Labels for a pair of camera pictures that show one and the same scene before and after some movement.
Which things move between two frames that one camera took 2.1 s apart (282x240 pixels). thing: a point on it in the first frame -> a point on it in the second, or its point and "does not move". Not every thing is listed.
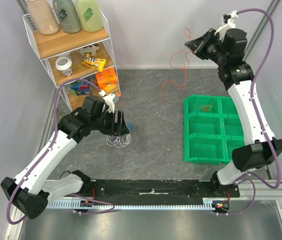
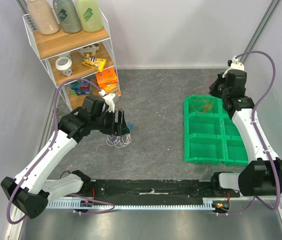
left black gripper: x=113 y=130 does not move
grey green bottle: x=67 y=15 does not move
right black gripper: x=203 y=45 -> x=215 y=88
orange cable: x=184 y=48 -> x=202 y=102
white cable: x=119 y=141 does not move
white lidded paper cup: x=64 y=63 does not move
